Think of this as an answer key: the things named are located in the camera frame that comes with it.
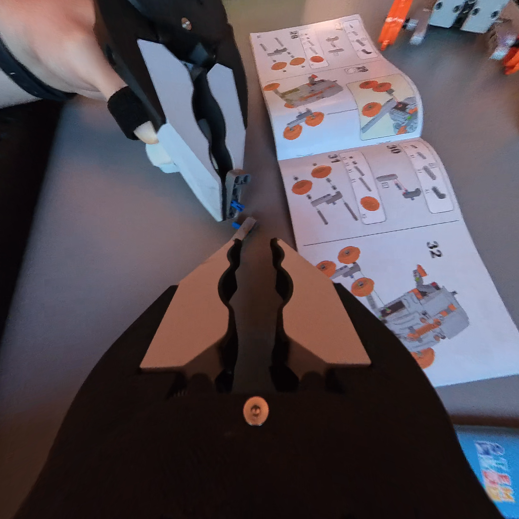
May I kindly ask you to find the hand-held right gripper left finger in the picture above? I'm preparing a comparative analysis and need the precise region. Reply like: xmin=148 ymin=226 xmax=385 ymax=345
xmin=139 ymin=238 xmax=242 ymax=393

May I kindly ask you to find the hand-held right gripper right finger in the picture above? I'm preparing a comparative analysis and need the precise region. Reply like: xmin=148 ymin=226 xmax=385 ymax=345
xmin=270 ymin=238 xmax=372 ymax=393

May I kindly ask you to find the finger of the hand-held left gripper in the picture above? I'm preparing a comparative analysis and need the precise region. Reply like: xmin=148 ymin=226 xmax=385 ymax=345
xmin=137 ymin=38 xmax=224 ymax=222
xmin=206 ymin=62 xmax=248 ymax=173

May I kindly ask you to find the grey beam with blue pins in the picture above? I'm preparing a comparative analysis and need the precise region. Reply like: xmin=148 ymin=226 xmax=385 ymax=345
xmin=225 ymin=169 xmax=252 ymax=217

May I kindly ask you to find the short grey beam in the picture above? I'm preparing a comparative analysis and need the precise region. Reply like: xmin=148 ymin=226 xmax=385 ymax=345
xmin=232 ymin=217 xmax=259 ymax=242

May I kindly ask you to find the grey desk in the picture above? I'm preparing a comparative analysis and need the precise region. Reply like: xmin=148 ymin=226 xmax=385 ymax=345
xmin=0 ymin=0 xmax=519 ymax=519

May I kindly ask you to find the person's left hand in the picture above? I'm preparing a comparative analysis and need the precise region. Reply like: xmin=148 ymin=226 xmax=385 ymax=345
xmin=0 ymin=0 xmax=159 ymax=145

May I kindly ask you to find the black wristband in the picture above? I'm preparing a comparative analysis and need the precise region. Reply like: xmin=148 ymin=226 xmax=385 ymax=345
xmin=0 ymin=36 xmax=78 ymax=102

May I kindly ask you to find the open instruction booklet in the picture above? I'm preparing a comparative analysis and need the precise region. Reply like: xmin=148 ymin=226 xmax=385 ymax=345
xmin=249 ymin=14 xmax=519 ymax=388

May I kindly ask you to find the black studded floor mat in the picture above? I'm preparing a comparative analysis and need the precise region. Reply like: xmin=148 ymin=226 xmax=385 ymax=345
xmin=0 ymin=99 xmax=63 ymax=337

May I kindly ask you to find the robot kit box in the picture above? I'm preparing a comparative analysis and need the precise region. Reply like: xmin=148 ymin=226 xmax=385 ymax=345
xmin=454 ymin=425 xmax=519 ymax=519

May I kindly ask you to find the partly built toy robot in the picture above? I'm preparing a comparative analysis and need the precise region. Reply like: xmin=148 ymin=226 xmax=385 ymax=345
xmin=410 ymin=0 xmax=519 ymax=75

